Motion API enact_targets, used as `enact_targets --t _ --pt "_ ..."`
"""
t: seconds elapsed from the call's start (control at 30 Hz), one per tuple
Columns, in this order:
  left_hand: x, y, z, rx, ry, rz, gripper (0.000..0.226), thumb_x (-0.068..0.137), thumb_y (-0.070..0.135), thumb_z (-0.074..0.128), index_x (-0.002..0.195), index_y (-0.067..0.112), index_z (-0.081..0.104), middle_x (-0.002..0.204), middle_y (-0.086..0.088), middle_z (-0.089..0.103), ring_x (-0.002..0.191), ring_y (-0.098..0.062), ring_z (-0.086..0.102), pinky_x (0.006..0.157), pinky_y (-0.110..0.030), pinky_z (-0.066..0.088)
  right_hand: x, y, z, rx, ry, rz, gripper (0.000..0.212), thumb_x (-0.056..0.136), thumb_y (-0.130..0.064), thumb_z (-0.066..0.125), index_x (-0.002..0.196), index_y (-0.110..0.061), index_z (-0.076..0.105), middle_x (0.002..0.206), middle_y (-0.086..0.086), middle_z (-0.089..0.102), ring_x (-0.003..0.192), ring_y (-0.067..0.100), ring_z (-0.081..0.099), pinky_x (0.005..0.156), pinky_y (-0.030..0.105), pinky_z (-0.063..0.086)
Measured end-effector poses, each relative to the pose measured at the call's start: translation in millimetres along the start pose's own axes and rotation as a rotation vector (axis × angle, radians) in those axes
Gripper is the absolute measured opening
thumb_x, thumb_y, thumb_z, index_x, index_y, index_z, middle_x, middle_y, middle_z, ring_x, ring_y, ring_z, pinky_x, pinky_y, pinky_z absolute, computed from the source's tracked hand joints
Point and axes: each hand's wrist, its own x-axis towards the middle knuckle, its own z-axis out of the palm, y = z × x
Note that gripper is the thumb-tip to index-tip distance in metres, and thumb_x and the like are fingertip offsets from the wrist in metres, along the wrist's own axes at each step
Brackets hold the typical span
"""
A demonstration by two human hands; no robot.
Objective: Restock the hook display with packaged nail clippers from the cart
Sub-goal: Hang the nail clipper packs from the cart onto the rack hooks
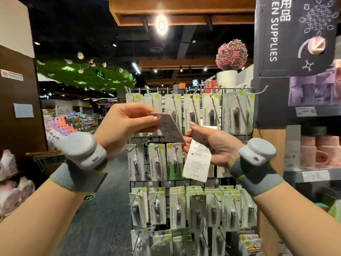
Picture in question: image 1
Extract person's left hand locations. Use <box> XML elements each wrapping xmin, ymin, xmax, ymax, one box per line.
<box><xmin>93</xmin><ymin>102</ymin><xmax>162</xmax><ymax>158</ymax></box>

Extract person's right hand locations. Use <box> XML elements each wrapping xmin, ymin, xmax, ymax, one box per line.
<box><xmin>183</xmin><ymin>122</ymin><xmax>245</xmax><ymax>169</ymax></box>

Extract white carded nail clipper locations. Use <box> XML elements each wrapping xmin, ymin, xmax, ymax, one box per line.
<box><xmin>152</xmin><ymin>113</ymin><xmax>186</xmax><ymax>143</ymax></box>
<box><xmin>183</xmin><ymin>138</ymin><xmax>214</xmax><ymax>183</ymax></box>

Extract rows of hung nail clipper packs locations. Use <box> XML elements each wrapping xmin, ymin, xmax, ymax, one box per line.
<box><xmin>126</xmin><ymin>92</ymin><xmax>263</xmax><ymax>256</ymax></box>

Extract person's left forearm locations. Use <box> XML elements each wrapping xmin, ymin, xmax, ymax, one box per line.
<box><xmin>0</xmin><ymin>178</ymin><xmax>88</xmax><ymax>256</ymax></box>

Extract person's right forearm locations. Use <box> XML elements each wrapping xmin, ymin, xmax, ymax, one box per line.
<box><xmin>255</xmin><ymin>181</ymin><xmax>341</xmax><ymax>256</ymax></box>

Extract large white product box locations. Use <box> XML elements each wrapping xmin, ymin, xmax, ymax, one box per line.
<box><xmin>284</xmin><ymin>124</ymin><xmax>302</xmax><ymax>170</ymax></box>

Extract empty silver shopping cart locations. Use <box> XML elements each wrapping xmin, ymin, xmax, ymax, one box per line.
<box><xmin>26</xmin><ymin>149</ymin><xmax>67</xmax><ymax>176</ymax></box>

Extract wooden detergent shelf unit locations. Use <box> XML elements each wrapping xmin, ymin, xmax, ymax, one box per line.
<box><xmin>0</xmin><ymin>168</ymin><xmax>27</xmax><ymax>219</ymax></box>

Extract grey wrist tracker band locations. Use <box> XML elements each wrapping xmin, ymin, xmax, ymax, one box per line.
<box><xmin>49</xmin><ymin>132</ymin><xmax>108</xmax><ymax>193</ymax></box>
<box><xmin>229</xmin><ymin>137</ymin><xmax>285</xmax><ymax>197</ymax></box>

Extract row of pastel laundry bottles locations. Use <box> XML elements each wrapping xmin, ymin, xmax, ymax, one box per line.
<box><xmin>45</xmin><ymin>116</ymin><xmax>97</xmax><ymax>150</ymax></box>

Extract green hanging ceiling decor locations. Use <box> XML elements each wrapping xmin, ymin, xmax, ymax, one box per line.
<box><xmin>36</xmin><ymin>52</ymin><xmax>136</xmax><ymax>91</ymax></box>

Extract pink ceramic mug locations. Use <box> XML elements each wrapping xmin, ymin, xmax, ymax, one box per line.
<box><xmin>315</xmin><ymin>136</ymin><xmax>341</xmax><ymax>169</ymax></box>
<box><xmin>301</xmin><ymin>136</ymin><xmax>318</xmax><ymax>169</ymax></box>

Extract pink flowers in white pot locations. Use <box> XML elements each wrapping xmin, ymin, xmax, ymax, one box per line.
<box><xmin>216</xmin><ymin>39</ymin><xmax>249</xmax><ymax>89</ymax></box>

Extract wooden pillar panel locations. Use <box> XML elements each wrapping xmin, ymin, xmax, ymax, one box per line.
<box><xmin>0</xmin><ymin>0</ymin><xmax>48</xmax><ymax>185</ymax></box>

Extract round ceiling lamp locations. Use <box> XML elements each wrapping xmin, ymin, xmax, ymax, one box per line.
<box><xmin>155</xmin><ymin>14</ymin><xmax>170</xmax><ymax>35</ymax></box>

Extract purple boxed appliance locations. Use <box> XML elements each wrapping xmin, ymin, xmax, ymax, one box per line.
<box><xmin>289</xmin><ymin>69</ymin><xmax>341</xmax><ymax>106</ymax></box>

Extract dark hanging aisle sign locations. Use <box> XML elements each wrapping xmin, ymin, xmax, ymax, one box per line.
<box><xmin>254</xmin><ymin>0</ymin><xmax>337</xmax><ymax>79</ymax></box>

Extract wooden post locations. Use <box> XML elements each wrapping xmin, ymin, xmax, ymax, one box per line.
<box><xmin>251</xmin><ymin>77</ymin><xmax>288</xmax><ymax>256</ymax></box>

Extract wooden ceiling frame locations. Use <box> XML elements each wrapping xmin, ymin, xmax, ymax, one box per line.
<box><xmin>109</xmin><ymin>0</ymin><xmax>256</xmax><ymax>27</ymax></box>

